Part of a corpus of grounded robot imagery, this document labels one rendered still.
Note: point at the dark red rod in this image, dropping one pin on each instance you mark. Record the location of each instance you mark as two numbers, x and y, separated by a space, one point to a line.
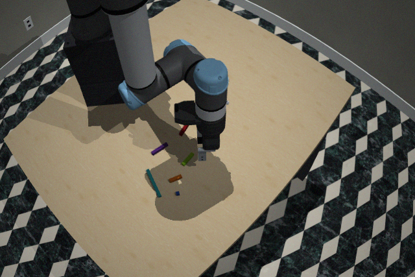
183 130

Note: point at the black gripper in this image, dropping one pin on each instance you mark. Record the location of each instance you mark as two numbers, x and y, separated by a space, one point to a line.
209 125

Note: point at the orange rod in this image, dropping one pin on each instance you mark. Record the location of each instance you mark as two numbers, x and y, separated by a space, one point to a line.
173 179

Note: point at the lime green rod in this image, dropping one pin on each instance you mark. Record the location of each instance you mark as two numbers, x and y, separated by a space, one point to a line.
187 159

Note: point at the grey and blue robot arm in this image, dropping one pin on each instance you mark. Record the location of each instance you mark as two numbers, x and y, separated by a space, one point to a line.
143 81

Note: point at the purple rod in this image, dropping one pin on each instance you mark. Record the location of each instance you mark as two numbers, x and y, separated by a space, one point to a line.
159 148

